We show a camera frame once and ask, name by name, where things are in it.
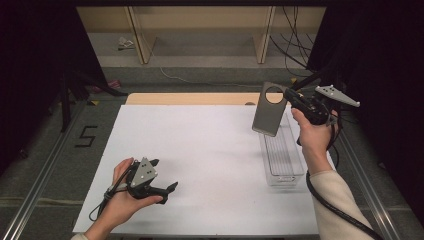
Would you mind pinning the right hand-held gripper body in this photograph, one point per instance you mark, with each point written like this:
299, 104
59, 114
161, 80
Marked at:
311, 106

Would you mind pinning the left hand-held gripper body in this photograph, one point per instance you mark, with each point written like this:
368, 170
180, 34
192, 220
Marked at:
144, 173

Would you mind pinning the clear plastic container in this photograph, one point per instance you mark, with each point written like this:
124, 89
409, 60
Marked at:
283, 156

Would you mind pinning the person's right hand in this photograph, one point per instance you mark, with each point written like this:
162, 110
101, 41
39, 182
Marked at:
313, 140

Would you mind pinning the person's left hand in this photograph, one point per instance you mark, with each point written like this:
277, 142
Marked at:
121, 206

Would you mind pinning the white board sheet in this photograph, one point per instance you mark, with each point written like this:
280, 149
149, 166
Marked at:
200, 150

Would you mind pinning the wooden table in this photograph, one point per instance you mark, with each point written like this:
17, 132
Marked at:
193, 99

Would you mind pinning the black curtain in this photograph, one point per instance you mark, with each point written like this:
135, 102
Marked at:
33, 66
383, 66

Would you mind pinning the pink cloth scrap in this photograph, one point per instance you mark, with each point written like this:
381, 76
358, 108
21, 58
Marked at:
111, 85

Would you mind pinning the wooden shelf unit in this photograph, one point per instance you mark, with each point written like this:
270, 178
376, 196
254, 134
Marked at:
200, 20

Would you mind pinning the crumpled paper scrap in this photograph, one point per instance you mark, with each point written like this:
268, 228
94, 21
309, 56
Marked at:
126, 43

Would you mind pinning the metal floor rail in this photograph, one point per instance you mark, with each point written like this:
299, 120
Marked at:
36, 186
366, 186

